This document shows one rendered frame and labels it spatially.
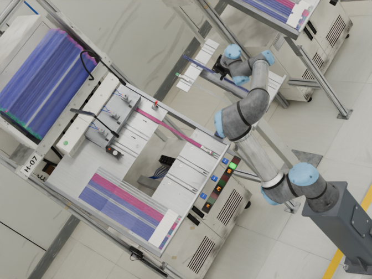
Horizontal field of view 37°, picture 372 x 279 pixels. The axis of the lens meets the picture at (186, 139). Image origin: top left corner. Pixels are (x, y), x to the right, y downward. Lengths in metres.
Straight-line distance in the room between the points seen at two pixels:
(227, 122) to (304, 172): 0.42
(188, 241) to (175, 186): 0.54
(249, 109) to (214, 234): 1.32
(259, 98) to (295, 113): 1.61
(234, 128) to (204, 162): 0.61
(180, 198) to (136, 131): 0.43
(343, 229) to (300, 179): 0.38
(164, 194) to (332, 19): 1.83
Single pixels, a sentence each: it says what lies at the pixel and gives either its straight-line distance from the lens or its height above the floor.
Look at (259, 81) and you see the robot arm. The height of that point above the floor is 1.12.
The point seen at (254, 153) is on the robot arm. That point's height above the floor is 0.97.
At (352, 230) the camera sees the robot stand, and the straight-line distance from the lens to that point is 2.74.
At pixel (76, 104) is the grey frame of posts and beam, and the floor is 1.34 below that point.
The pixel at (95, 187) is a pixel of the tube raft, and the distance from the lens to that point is 2.92.
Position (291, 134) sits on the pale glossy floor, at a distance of 3.84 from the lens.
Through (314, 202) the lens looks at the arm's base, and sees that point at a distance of 2.60.
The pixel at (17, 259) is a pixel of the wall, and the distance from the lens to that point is 4.71.
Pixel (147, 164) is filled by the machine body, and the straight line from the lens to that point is 3.49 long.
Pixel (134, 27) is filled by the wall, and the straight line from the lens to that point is 4.89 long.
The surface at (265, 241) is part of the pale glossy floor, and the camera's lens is 3.45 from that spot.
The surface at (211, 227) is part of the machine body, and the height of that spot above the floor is 0.22.
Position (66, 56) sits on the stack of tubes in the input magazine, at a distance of 2.89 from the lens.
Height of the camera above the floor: 2.56
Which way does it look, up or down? 35 degrees down
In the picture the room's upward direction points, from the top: 46 degrees counter-clockwise
